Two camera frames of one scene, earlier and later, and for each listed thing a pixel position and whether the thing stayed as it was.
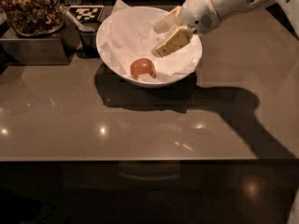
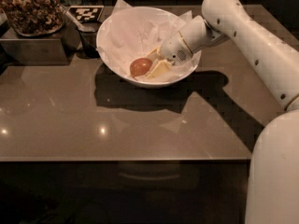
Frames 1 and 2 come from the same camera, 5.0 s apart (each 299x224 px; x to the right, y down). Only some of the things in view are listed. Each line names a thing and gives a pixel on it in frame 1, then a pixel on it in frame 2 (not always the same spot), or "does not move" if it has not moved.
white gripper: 198,12 to 174,49
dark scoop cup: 89,47 does not move
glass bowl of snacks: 33,10 does not move
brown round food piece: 142,65 does not move
